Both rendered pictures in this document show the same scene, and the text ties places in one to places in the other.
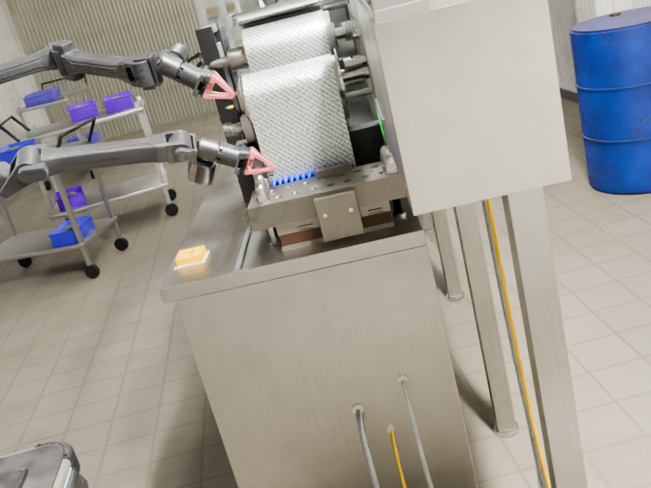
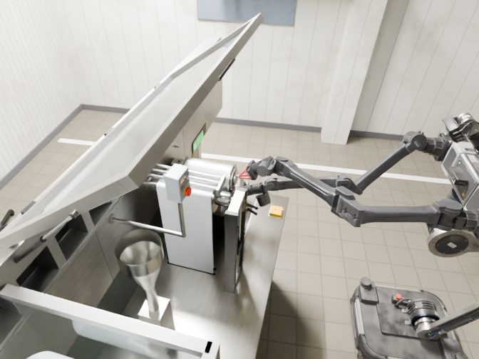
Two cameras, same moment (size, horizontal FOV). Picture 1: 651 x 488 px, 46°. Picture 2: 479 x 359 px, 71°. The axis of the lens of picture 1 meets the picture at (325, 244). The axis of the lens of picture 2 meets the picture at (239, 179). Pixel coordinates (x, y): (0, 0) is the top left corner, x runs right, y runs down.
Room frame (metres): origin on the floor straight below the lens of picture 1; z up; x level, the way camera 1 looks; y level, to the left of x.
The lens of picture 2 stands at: (3.37, 0.32, 2.35)
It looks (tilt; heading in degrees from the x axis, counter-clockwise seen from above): 40 degrees down; 188
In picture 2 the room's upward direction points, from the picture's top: 2 degrees clockwise
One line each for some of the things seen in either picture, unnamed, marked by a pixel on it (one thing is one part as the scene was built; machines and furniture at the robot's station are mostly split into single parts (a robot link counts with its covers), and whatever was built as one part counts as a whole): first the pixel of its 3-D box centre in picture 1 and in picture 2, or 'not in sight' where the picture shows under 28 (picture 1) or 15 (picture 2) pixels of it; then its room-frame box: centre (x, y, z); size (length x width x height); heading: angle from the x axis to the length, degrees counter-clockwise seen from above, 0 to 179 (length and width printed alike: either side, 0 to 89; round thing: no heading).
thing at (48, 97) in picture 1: (66, 129); not in sight; (8.56, 2.41, 0.50); 1.08 x 0.62 x 1.01; 3
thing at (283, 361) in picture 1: (334, 250); not in sight; (3.01, -0.03, 0.43); 2.52 x 0.64 x 0.86; 175
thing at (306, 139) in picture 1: (304, 144); not in sight; (2.00, -0.01, 1.11); 0.23 x 0.01 x 0.18; 85
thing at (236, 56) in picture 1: (239, 58); (223, 199); (2.33, 0.11, 1.33); 0.06 x 0.06 x 0.06; 85
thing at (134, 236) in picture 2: not in sight; (140, 252); (2.78, -0.06, 1.50); 0.14 x 0.14 x 0.06
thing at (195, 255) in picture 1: (191, 256); (276, 211); (1.93, 0.35, 0.91); 0.07 x 0.07 x 0.02; 85
